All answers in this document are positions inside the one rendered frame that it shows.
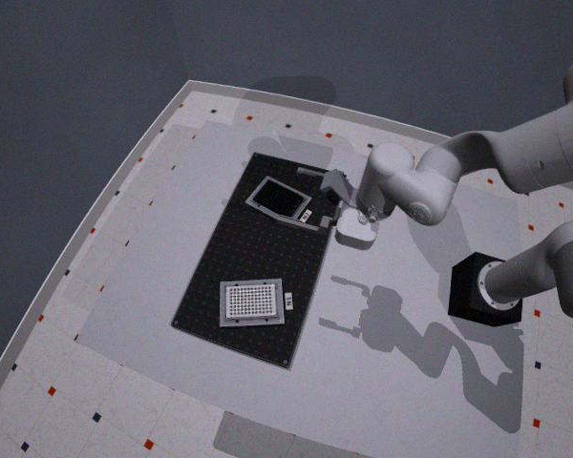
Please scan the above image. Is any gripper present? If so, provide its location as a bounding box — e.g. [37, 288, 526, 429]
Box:
[277, 167, 383, 250]

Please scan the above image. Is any grey rectangular frame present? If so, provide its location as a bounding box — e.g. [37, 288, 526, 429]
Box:
[245, 177, 311, 220]

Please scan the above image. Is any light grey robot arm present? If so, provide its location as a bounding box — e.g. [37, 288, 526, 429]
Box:
[320, 64, 573, 318]

